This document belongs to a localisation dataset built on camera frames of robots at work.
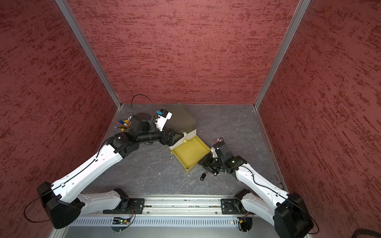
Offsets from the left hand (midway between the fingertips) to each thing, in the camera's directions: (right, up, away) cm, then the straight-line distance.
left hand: (176, 135), depth 69 cm
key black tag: (+14, -26, +16) cm, 33 cm away
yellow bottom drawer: (+6, -14, +25) cm, 29 cm away
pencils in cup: (-40, +6, +25) cm, 48 cm away
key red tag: (+25, -6, +31) cm, 41 cm away
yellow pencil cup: (-38, +3, +27) cm, 46 cm away
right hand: (+11, -19, +9) cm, 24 cm away
